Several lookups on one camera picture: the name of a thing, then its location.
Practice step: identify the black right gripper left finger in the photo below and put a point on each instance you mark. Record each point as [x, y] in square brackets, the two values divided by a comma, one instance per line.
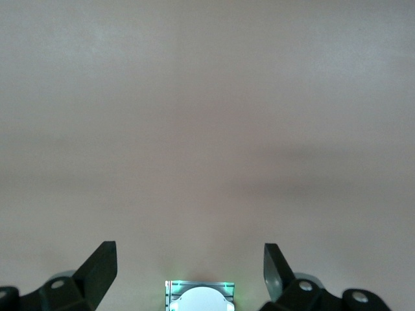
[90, 278]

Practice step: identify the brown table cover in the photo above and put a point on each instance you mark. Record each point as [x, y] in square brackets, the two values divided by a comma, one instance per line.
[207, 113]

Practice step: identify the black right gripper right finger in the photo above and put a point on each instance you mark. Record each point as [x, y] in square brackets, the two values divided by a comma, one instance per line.
[291, 294]

